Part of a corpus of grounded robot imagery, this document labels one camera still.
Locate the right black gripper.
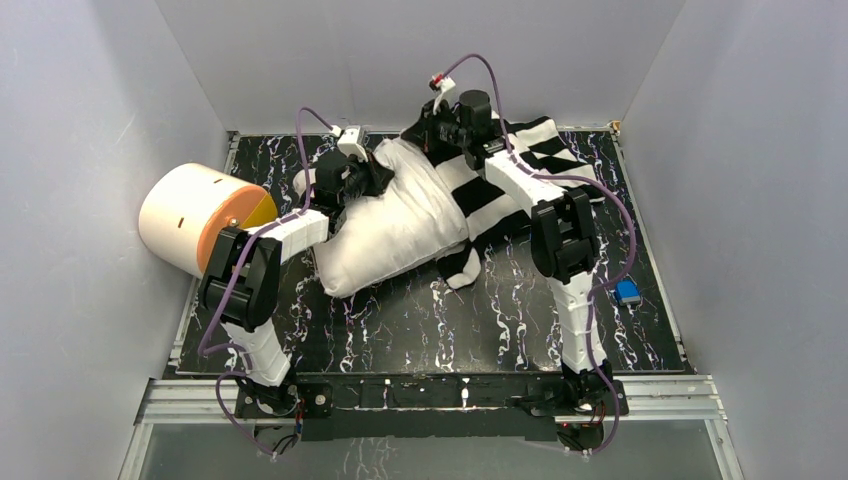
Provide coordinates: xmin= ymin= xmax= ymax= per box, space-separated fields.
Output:
xmin=398 ymin=100 xmax=469 ymax=154

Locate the white pillow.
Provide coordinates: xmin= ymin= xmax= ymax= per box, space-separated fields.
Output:
xmin=313 ymin=138 xmax=468 ymax=298

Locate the black white striped pillowcase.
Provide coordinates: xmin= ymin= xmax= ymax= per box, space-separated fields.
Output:
xmin=424 ymin=116 xmax=602 ymax=290

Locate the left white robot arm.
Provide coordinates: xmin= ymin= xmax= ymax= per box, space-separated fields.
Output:
xmin=200 ymin=147 xmax=395 ymax=416

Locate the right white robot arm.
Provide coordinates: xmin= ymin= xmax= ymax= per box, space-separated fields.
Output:
xmin=401 ymin=90 xmax=612 ymax=414

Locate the white orange cylinder roll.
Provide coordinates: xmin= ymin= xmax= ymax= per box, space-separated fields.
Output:
xmin=138 ymin=163 xmax=278 ymax=279

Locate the small blue object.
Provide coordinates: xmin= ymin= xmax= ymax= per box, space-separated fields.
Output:
xmin=613 ymin=279 xmax=642 ymax=306

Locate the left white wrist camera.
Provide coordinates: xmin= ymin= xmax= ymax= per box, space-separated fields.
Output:
xmin=331 ymin=125 xmax=366 ymax=157

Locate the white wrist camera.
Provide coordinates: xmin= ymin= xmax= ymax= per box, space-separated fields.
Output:
xmin=331 ymin=125 xmax=366 ymax=157
xmin=428 ymin=73 xmax=456 ymax=105

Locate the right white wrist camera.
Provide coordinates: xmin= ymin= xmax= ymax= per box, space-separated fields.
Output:
xmin=428 ymin=73 xmax=456 ymax=105

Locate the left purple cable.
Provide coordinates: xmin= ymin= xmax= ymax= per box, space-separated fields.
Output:
xmin=196 ymin=106 xmax=349 ymax=426

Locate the purple cable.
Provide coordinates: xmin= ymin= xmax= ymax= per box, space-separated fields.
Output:
xmin=430 ymin=53 xmax=640 ymax=459
xmin=196 ymin=106 xmax=349 ymax=426

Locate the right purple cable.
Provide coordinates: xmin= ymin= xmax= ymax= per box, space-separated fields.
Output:
xmin=430 ymin=53 xmax=640 ymax=459

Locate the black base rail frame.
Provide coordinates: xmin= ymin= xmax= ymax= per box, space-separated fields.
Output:
xmin=234 ymin=372 xmax=630 ymax=451

